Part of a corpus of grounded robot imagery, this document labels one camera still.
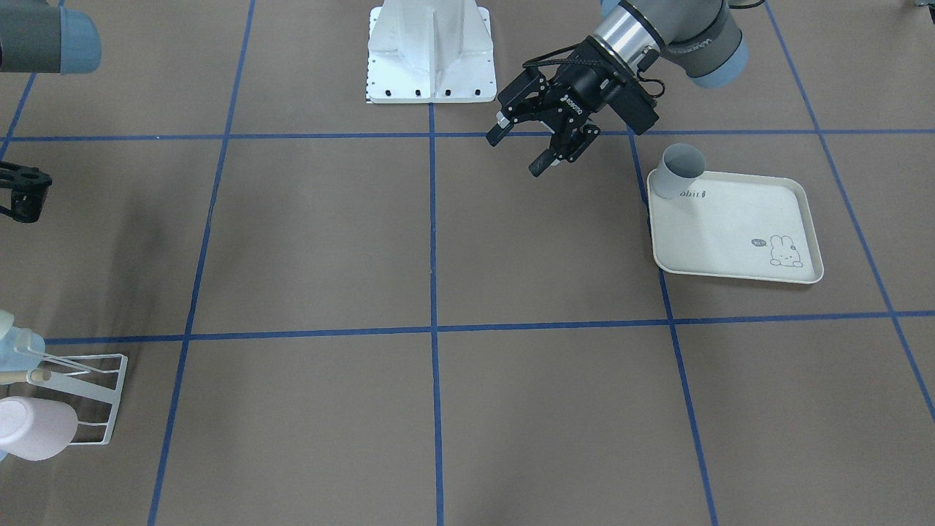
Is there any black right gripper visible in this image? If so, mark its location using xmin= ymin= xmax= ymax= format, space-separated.
xmin=1 ymin=162 xmax=53 ymax=224

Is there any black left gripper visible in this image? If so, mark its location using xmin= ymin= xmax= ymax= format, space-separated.
xmin=486 ymin=39 xmax=659 ymax=178

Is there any light blue cup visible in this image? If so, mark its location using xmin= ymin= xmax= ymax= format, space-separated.
xmin=1 ymin=310 xmax=46 ymax=373

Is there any pink plastic cup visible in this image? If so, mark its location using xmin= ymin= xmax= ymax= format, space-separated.
xmin=1 ymin=396 xmax=79 ymax=462

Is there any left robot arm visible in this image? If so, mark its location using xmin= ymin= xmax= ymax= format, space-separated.
xmin=486 ymin=1 xmax=749 ymax=177

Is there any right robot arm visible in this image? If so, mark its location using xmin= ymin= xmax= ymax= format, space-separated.
xmin=1 ymin=1 xmax=102 ymax=224

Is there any grey plastic cup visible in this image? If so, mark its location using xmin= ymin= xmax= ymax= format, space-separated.
xmin=649 ymin=143 xmax=706 ymax=199

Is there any white plastic tray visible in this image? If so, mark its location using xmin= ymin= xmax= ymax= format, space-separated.
xmin=648 ymin=171 xmax=825 ymax=284

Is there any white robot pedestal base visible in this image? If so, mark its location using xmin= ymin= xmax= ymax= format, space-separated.
xmin=365 ymin=1 xmax=497 ymax=104

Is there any white wire cup rack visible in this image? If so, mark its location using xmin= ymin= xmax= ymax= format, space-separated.
xmin=2 ymin=350 xmax=129 ymax=446

